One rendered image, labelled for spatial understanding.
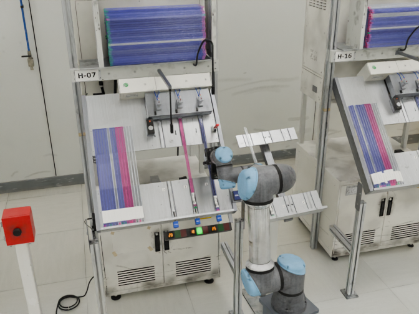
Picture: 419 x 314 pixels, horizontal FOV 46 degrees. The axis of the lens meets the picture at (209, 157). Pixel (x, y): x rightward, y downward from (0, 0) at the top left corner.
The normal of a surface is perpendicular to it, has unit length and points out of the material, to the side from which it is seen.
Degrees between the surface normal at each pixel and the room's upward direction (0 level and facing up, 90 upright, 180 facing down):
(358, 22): 90
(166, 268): 90
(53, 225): 0
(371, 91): 44
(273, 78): 90
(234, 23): 90
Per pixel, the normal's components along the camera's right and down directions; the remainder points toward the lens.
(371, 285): -0.01, -0.91
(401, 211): 0.25, 0.40
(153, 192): 0.18, -0.32
